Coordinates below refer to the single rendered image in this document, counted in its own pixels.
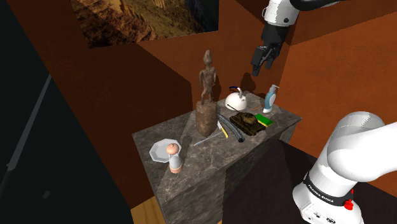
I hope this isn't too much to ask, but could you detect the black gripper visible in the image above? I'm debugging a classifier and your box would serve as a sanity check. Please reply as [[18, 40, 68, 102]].
[[251, 22, 291, 77]]

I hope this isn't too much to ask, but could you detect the blue and white pump bottle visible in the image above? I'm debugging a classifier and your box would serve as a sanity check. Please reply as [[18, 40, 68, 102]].
[[262, 84, 280, 114]]

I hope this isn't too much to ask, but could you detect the white kettle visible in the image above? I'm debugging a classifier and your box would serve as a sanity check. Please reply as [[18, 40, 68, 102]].
[[224, 86, 248, 112]]

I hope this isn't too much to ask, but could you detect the green and yellow sponge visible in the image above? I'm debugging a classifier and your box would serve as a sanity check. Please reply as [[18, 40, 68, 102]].
[[254, 113, 275, 129]]

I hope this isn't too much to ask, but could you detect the olive toy tank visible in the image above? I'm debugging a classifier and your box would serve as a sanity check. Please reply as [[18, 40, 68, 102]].
[[229, 111, 267, 137]]

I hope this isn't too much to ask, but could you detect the long black curved blade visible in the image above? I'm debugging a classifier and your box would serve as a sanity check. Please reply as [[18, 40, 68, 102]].
[[217, 113, 246, 144]]

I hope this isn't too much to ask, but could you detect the brown wooden figure statue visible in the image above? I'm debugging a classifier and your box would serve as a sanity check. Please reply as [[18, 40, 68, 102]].
[[195, 49, 218, 138]]

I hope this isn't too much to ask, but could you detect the thin grey metal rod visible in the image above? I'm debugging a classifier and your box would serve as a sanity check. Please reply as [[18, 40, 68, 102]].
[[193, 131, 224, 147]]

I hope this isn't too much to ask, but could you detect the dark robot stand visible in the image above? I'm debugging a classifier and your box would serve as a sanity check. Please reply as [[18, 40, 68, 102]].
[[221, 139, 397, 224]]

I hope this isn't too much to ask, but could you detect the pink and grey pepper mill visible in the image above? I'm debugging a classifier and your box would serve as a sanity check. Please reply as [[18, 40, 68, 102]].
[[165, 143, 183, 174]]

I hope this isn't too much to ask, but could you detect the white octagonal plate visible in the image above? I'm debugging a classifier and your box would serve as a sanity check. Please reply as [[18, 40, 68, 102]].
[[149, 138, 182, 164]]

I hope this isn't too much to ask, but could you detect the yellow handled knife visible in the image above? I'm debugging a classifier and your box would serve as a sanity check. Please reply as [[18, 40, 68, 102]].
[[216, 120, 229, 139]]

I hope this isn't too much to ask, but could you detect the landscape wall picture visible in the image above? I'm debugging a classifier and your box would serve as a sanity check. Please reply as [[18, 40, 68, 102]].
[[70, 0, 219, 49]]

